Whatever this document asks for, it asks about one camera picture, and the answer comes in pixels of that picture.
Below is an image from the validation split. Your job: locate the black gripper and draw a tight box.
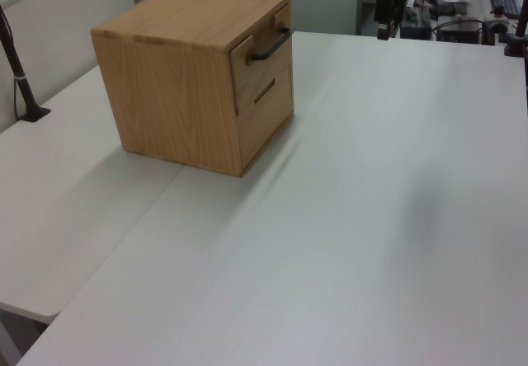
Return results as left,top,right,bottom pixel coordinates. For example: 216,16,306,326
375,0,410,41

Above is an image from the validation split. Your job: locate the wooden drawer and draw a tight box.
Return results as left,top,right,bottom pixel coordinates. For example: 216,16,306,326
230,4,295,117

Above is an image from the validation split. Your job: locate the black electronics box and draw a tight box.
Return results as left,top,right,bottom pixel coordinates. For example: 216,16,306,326
438,19,484,44

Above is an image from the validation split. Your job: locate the black clamp stand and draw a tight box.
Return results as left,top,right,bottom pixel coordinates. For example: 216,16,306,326
502,0,528,58

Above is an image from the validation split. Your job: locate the light wooden cabinet box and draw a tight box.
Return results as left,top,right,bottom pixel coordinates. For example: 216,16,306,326
90,0,295,178

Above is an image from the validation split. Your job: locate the black metal drawer handle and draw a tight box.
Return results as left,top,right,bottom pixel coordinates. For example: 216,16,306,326
250,26,291,61

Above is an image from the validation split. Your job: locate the black camera pole with base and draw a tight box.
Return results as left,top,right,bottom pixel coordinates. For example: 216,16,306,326
0,4,52,122

